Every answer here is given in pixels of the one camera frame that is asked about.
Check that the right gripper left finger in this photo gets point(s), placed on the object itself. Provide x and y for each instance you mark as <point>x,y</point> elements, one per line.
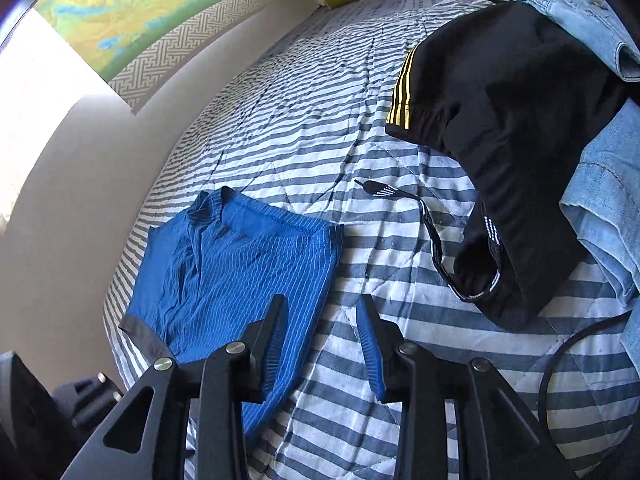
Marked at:
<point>144,437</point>

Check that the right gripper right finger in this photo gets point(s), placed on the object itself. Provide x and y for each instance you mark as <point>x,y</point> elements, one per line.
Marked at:
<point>498,436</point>

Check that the blue striped shirt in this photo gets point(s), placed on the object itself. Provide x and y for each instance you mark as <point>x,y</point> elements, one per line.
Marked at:
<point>213,269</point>

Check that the light blue denim garment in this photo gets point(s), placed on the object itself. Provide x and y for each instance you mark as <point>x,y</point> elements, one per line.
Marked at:
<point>601,202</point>

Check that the black shorts yellow stripes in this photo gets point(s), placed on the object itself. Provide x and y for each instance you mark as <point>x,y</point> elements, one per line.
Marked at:
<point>514,99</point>

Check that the blue white striped bedspread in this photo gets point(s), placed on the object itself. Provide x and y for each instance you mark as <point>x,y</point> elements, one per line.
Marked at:
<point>299,130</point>

